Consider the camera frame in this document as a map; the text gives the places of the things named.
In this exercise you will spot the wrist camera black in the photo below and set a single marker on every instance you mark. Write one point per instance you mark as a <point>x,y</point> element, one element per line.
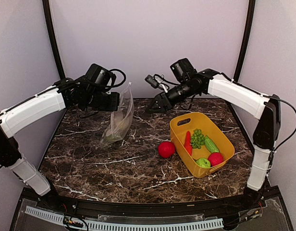
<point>100,79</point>
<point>182,70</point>

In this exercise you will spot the red pomegranate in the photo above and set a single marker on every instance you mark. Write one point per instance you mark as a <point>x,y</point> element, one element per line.
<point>215,159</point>

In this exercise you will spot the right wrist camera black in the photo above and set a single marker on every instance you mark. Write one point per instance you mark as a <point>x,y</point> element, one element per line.
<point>182,70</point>

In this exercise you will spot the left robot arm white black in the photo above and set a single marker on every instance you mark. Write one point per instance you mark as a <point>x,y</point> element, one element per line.
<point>61,95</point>

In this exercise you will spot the grey slotted cable duct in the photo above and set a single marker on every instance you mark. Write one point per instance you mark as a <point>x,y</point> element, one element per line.
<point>119,223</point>

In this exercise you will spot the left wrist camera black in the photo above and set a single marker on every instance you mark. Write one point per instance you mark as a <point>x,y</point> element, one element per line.
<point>100,79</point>

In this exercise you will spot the right black frame post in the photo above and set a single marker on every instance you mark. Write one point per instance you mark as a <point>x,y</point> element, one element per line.
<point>245,39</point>

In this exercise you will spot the red chili pepper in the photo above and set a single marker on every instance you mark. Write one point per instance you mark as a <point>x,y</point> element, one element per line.
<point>187,144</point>

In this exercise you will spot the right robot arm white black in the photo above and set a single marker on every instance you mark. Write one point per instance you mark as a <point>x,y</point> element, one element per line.
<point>263,107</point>

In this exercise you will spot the yellow plastic basket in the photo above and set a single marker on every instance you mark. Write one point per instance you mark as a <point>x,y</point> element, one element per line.
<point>179,127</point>

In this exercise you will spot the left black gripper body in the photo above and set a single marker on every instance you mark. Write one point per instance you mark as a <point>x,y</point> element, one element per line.
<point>97,101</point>

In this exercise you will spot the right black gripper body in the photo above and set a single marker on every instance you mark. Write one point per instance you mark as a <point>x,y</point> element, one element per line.
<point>186,92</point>

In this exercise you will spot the black frame post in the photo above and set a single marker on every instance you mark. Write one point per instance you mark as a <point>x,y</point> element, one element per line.
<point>52,38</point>
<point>245,39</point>

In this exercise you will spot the green grape bunch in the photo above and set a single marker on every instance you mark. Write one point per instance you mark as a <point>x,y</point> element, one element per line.
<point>197,139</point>

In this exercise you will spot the clear zip top bag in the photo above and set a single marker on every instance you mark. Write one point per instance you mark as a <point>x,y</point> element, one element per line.
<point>125,113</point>

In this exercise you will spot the green bitter gourd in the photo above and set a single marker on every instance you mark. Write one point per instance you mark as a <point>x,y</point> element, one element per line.
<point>210,145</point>

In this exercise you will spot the left black frame post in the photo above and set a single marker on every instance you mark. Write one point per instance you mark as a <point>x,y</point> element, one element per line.
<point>52,38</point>

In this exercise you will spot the yellow bell pepper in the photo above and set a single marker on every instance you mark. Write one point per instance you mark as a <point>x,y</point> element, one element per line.
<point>123,125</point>

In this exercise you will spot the red tomato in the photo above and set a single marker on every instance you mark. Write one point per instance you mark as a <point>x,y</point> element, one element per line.
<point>166,149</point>

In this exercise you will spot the light green chayote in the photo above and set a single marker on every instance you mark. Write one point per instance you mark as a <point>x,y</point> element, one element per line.
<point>112,138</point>

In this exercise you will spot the black front rail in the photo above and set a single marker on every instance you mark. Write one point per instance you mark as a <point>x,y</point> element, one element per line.
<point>221,208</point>

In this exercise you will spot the green apple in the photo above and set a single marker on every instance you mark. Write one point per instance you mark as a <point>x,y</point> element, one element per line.
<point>203,162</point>

